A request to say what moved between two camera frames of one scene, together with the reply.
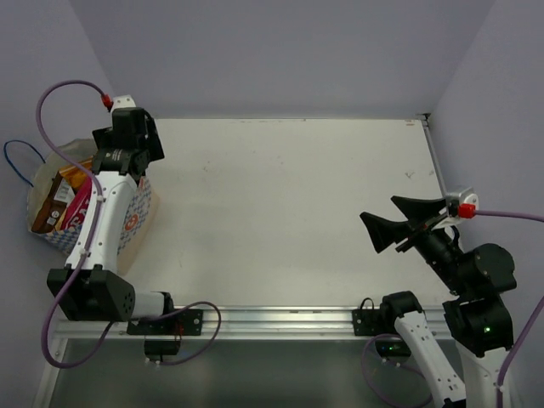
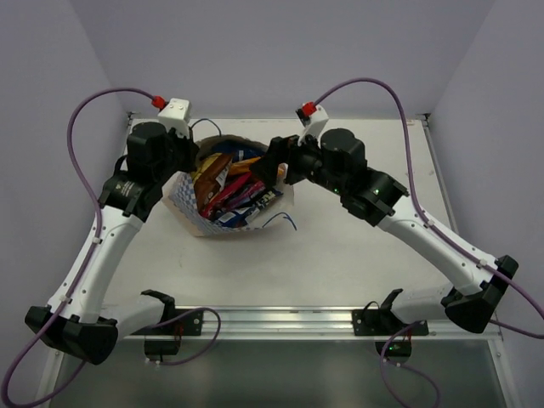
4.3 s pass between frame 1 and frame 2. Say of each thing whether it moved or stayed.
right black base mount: stayed
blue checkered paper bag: moved
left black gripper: moved
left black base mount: stayed
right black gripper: moved
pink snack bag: moved
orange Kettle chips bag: moved
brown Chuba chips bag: moved
